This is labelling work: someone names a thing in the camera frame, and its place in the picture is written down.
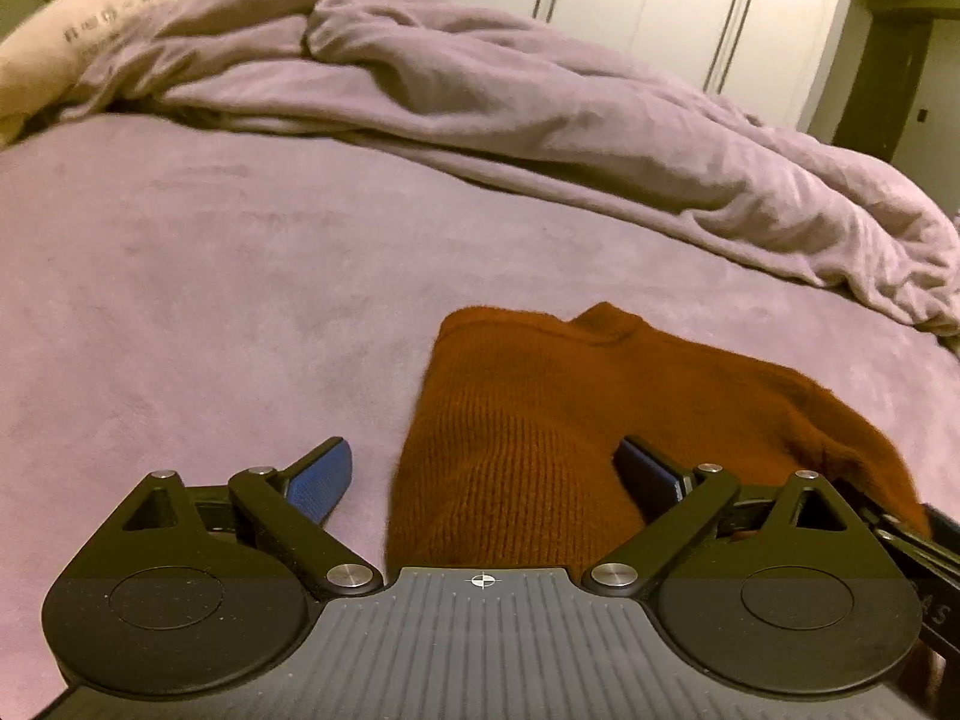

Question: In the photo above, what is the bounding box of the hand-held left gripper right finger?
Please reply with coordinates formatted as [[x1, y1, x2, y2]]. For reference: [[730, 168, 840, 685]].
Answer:
[[589, 435, 863, 598]]

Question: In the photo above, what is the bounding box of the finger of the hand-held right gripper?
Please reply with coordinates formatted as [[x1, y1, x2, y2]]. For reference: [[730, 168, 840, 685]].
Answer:
[[844, 493, 935, 563]]

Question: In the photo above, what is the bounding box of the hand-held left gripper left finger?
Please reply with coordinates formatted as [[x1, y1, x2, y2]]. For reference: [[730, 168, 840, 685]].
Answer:
[[120, 436, 383, 598]]

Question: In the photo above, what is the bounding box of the rust orange knit sweater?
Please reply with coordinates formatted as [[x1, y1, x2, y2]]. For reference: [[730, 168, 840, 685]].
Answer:
[[384, 302, 935, 571]]

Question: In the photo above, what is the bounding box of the purple bed sheet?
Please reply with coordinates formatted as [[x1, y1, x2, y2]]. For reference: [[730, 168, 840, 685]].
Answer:
[[0, 112, 960, 720]]

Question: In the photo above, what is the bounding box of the crumpled purple blanket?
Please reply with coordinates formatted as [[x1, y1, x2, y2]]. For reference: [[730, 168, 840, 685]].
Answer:
[[56, 0, 960, 338]]

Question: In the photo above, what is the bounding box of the white wardrobe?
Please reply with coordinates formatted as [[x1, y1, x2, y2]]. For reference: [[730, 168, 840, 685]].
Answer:
[[307, 0, 863, 136]]

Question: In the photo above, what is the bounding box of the cream printed pillow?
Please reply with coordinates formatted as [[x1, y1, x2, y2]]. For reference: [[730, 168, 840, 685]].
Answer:
[[0, 0, 211, 147]]

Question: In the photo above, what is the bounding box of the dark door frame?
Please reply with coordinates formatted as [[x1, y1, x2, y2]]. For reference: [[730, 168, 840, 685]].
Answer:
[[832, 15, 935, 166]]

